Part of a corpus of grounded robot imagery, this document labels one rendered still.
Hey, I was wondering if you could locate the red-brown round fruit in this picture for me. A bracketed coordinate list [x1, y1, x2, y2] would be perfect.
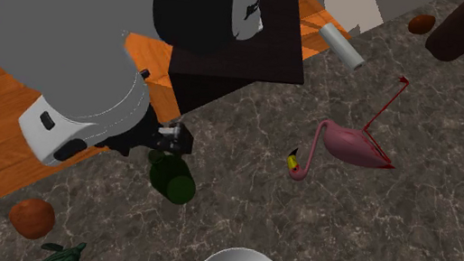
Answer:
[5, 195, 60, 243]

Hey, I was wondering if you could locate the white cylinder roll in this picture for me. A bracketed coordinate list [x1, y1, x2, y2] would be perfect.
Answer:
[313, 20, 371, 73]

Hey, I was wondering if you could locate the dark robot stand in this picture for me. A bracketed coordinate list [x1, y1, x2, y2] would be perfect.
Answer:
[162, 0, 315, 130]

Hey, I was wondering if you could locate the brown egg-shaped thing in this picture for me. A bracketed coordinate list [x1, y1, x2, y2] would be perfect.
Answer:
[406, 11, 438, 38]

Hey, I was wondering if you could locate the dark green glass bottle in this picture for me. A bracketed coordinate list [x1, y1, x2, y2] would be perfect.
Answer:
[142, 147, 201, 208]

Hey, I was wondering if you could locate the pink flamingo figure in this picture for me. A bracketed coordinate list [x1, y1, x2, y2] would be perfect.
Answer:
[283, 62, 412, 194]

